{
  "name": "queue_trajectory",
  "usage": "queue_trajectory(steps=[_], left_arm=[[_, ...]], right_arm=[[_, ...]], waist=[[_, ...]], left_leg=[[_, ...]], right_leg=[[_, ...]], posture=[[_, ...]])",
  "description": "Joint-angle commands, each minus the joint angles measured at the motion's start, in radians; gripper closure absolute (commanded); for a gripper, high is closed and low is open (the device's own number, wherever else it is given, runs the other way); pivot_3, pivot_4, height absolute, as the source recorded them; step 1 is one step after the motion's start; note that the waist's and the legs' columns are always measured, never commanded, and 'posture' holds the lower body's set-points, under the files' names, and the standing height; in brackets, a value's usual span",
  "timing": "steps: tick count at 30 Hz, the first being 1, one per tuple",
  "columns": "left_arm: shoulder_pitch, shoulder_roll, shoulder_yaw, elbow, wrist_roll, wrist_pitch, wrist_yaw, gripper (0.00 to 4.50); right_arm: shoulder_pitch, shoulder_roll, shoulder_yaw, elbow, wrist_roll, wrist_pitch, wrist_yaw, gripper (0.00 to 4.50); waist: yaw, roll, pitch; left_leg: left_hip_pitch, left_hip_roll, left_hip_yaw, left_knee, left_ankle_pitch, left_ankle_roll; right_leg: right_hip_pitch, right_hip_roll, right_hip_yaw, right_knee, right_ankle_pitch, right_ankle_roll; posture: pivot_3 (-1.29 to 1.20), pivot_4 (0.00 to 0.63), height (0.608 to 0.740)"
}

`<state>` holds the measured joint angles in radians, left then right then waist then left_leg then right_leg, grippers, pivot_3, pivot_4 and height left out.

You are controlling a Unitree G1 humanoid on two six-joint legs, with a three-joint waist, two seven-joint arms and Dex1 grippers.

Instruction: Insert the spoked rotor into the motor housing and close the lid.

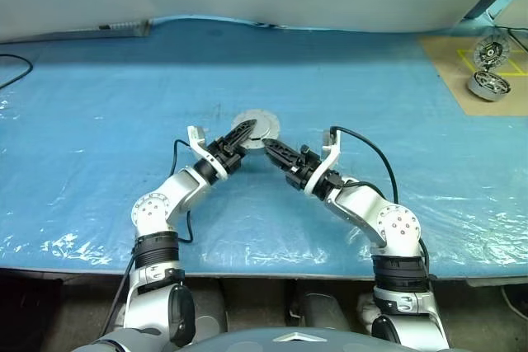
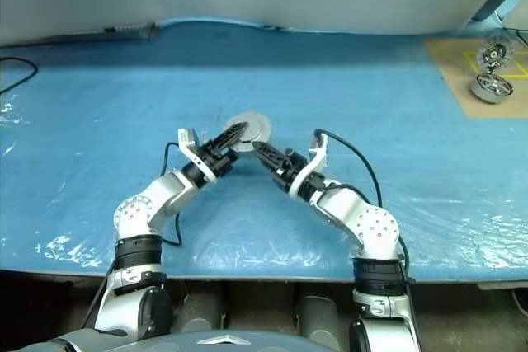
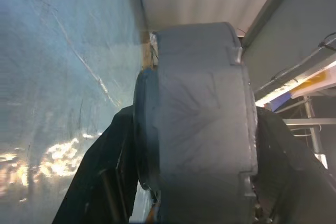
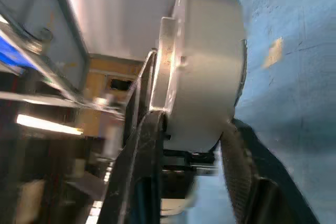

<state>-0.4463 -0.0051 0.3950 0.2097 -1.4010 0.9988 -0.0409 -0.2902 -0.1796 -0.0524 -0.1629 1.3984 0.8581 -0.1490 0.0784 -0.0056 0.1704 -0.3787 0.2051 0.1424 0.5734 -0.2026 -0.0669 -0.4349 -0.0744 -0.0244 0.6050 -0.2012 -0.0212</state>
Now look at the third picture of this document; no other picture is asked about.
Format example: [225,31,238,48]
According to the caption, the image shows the blue table mat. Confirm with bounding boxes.
[0,0,148,224]

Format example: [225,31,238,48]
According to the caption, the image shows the metal frame rack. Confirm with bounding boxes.
[282,97,336,170]

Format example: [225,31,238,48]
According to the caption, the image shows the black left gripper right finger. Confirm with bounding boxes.
[251,105,336,224]

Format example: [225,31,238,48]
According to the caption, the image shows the brown cardboard mat yellow tape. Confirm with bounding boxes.
[140,30,160,73]

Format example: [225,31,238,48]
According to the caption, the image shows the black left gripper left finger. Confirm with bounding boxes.
[51,104,140,224]

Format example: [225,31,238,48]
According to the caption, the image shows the silver motor housing copper windings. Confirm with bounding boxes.
[153,22,260,224]

